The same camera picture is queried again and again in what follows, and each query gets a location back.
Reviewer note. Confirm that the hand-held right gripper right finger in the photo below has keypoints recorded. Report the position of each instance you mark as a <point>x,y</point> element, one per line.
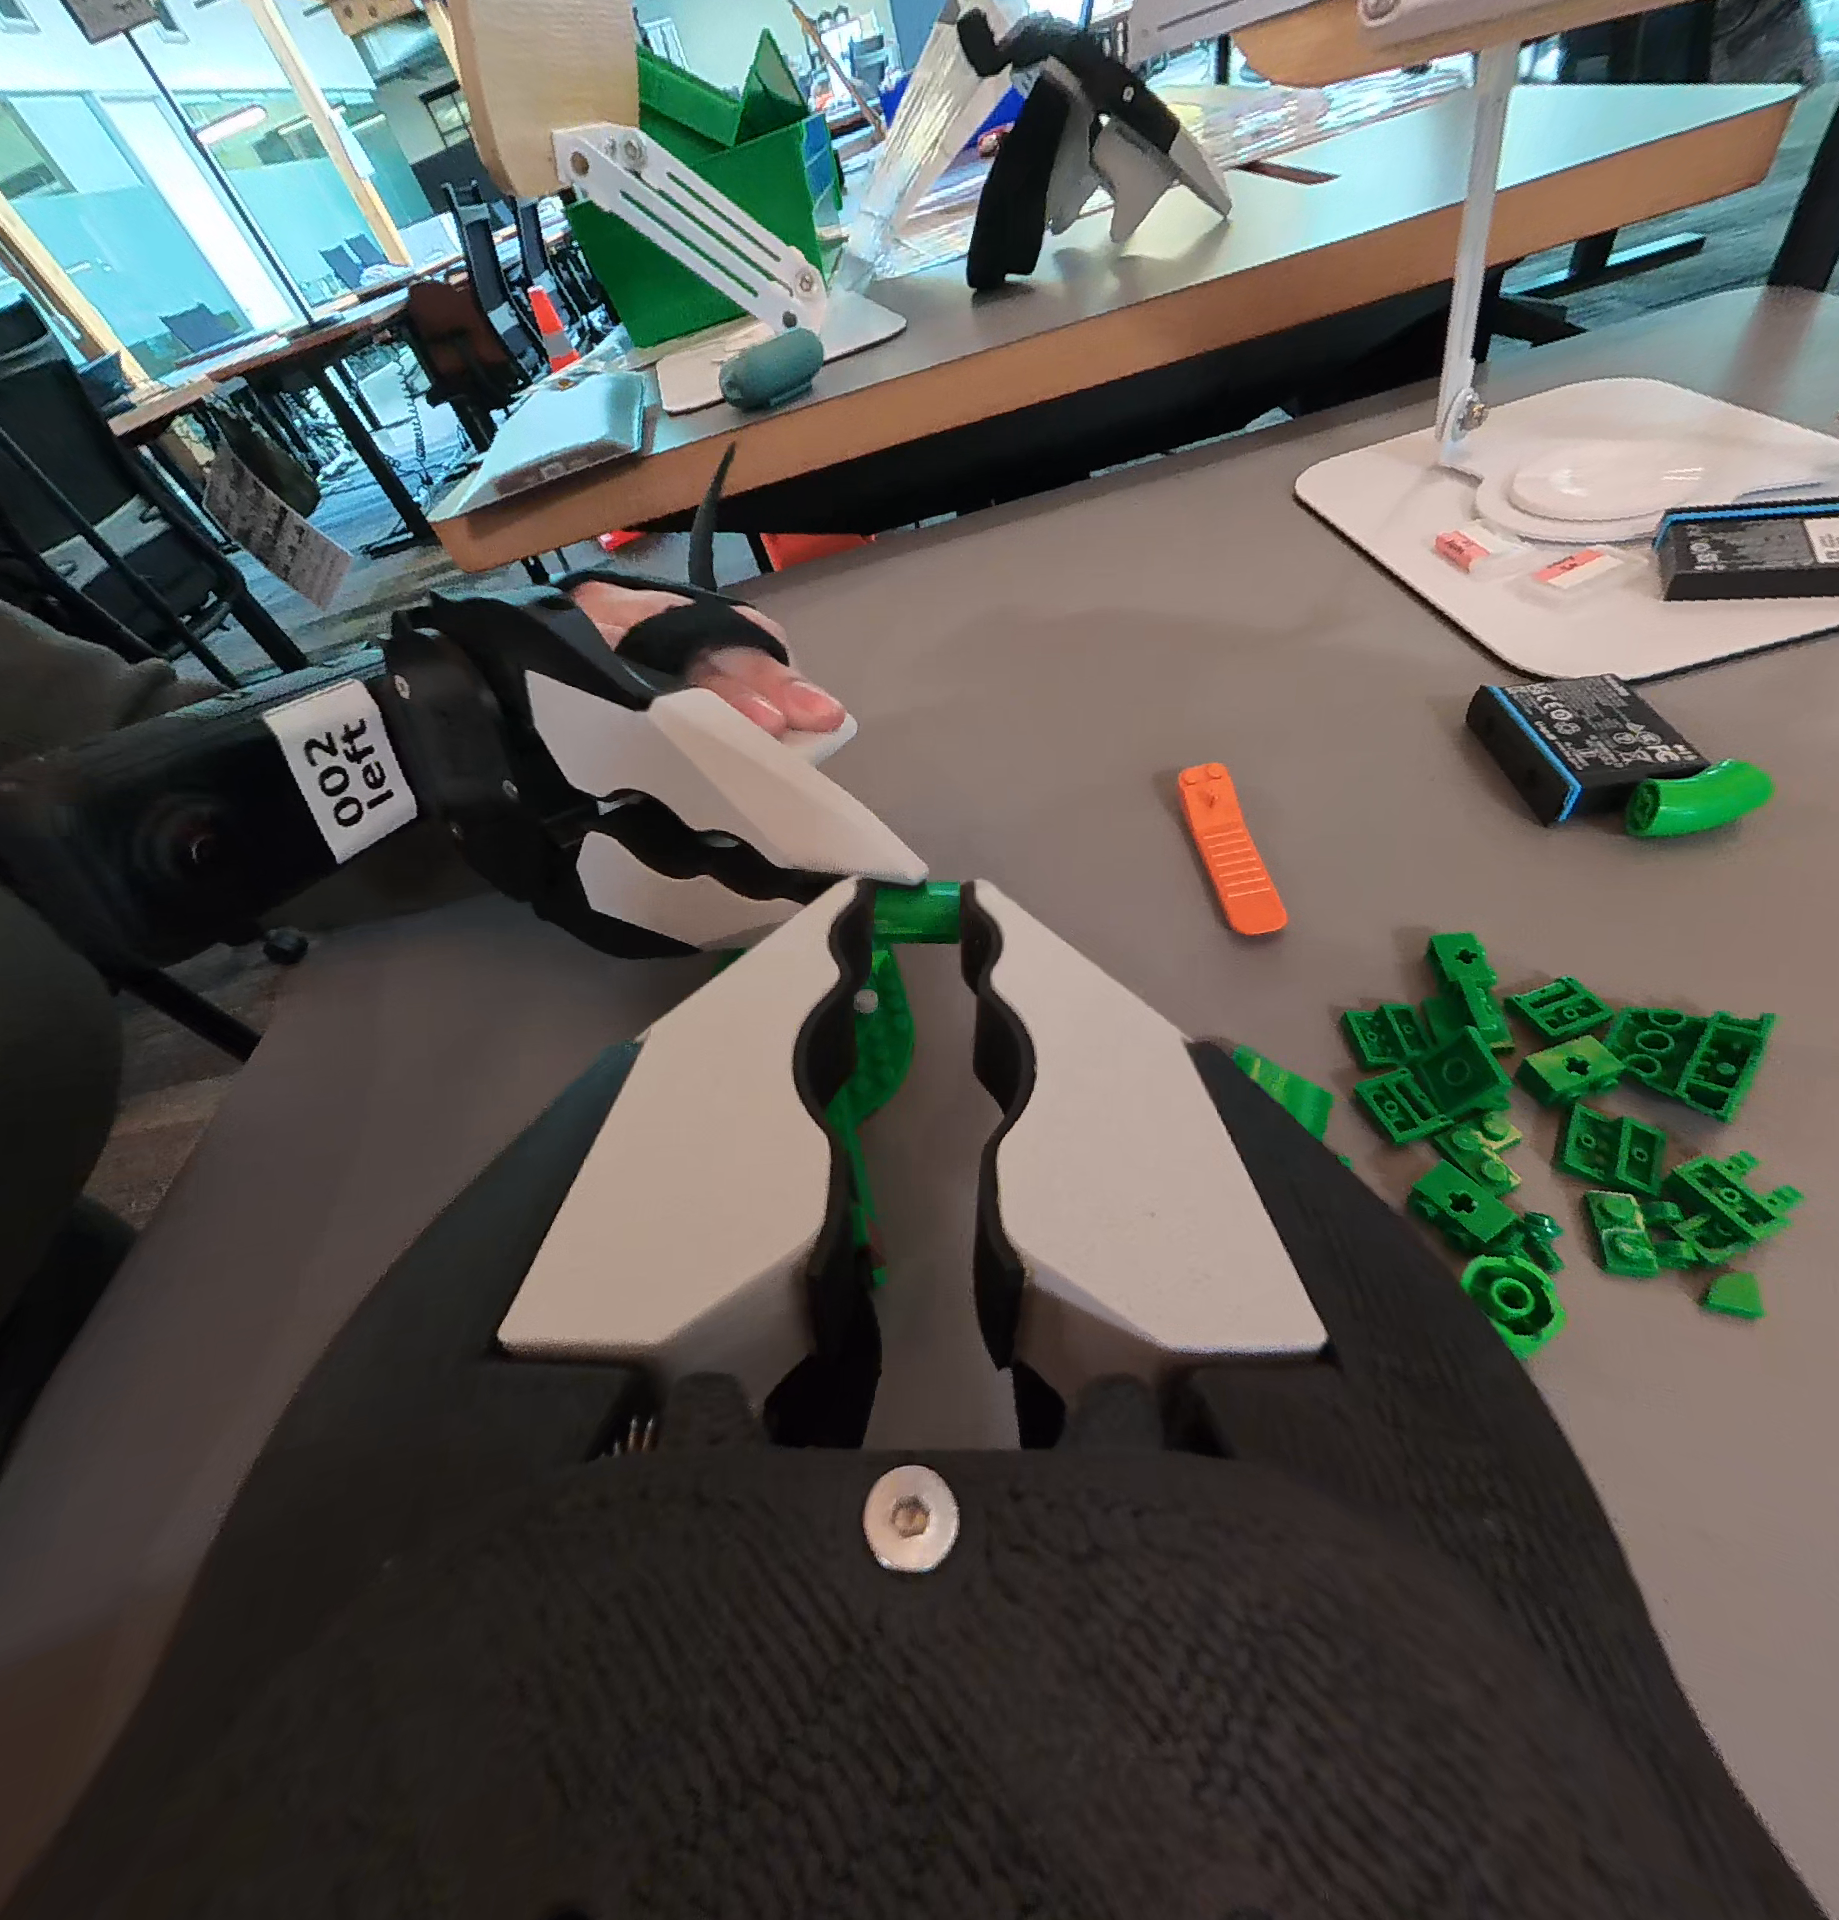
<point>1143,1185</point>

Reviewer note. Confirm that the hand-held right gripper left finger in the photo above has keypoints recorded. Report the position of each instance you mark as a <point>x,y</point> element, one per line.
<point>679,1171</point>

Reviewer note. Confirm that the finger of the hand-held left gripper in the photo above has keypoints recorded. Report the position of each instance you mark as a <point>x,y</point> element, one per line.
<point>753,789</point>
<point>633,901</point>

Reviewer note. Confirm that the small green brick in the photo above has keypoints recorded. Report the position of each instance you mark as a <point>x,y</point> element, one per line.
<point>919,913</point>

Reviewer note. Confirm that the green baseplate assembly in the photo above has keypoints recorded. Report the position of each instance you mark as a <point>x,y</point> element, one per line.
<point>865,1050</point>

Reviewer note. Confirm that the person's left forearm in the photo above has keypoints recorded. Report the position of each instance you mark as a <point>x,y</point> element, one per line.
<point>48,674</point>

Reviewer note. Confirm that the grey desk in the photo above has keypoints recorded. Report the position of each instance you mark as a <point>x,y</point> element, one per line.
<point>1083,674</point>

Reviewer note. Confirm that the person's left hand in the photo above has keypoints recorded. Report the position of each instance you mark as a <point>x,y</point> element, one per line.
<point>769,699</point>

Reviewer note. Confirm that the green sloped brick assembly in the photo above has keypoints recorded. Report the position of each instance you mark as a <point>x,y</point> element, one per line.
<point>1293,1095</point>

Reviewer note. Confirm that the white paper tag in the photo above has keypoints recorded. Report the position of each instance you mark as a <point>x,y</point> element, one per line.
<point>275,529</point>

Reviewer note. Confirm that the white flat device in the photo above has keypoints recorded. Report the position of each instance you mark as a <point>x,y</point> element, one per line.
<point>573,434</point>

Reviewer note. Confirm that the pile of green bricks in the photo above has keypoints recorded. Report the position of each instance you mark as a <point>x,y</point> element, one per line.
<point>1459,1072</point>

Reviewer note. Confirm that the orange brick separator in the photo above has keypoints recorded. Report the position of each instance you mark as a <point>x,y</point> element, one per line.
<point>1233,862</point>

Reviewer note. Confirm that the orange traffic cone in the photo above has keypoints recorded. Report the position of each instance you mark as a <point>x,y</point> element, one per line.
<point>553,333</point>

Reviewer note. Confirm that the black office chair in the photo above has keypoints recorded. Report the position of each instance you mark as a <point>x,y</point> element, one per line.
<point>475,300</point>
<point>48,451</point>

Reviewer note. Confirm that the teal oval object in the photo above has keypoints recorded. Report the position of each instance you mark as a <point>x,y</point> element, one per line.
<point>771,368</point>

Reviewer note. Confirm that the person's clothed body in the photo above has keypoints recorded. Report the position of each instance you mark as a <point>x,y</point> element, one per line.
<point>18,1050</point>

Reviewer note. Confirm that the black battery blue edge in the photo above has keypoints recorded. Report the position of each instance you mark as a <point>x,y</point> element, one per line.
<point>1759,553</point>
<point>1571,734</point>

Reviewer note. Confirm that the green plastic box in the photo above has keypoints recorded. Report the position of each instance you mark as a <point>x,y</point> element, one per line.
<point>739,158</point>

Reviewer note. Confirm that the wood-edged grey table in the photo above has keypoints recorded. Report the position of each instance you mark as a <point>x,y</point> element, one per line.
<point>1159,300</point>

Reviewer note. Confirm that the clear acrylic stand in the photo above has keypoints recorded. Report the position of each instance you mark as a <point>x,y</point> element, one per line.
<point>919,151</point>

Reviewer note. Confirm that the idle hand-held gripper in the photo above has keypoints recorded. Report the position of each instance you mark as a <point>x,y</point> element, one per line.
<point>1009,180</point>

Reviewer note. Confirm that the green curved brick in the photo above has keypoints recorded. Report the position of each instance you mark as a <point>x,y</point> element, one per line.
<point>1699,802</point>

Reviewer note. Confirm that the wooden book stand white base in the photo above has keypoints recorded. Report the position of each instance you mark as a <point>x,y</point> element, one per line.
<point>1399,494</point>

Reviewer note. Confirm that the small pink white eraser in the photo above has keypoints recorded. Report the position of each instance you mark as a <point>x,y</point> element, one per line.
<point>1579,570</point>
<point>1481,548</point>

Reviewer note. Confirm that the clear plastic bag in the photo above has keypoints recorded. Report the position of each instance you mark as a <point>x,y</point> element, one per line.
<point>1249,133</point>

